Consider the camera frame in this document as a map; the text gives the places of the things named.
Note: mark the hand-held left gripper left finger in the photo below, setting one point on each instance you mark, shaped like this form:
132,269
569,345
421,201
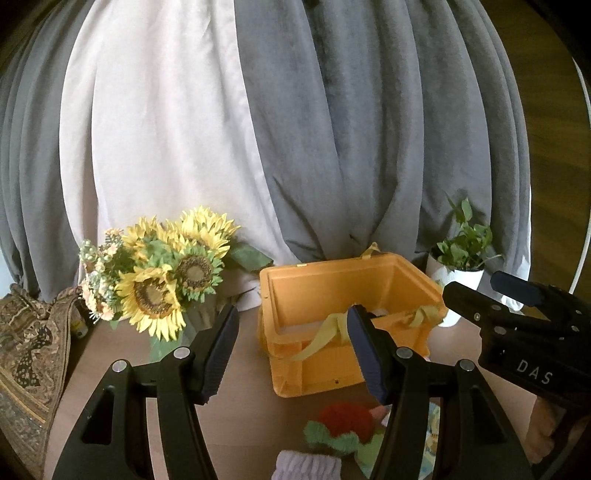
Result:
217,355

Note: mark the green felt cloth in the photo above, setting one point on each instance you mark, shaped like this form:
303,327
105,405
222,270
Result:
369,450

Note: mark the white plant pot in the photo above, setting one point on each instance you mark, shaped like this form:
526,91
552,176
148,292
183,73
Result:
450,286

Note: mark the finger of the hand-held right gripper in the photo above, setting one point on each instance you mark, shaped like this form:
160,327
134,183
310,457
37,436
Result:
517,286
471,302

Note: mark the red and green crochet flower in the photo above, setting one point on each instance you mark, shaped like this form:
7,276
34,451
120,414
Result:
344,422

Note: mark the pastel printed cloth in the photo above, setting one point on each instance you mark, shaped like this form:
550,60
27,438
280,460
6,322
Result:
435,434

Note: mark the grey curtain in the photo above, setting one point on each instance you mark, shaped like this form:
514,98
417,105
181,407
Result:
32,184
369,129

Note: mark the person's right hand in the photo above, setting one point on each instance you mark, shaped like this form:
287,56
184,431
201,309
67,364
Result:
542,429

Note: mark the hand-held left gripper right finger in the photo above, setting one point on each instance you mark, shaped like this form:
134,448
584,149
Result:
367,355

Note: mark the brown patterned cloth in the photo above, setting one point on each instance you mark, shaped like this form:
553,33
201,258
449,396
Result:
30,364

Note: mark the artificial sunflower bouquet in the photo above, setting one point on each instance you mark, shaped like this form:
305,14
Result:
157,277

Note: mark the white curtain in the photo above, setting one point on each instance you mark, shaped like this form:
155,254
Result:
166,152

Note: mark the green potted plant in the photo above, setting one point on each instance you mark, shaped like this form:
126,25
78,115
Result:
461,244

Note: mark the white knitted sock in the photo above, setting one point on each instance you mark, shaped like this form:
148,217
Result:
307,466

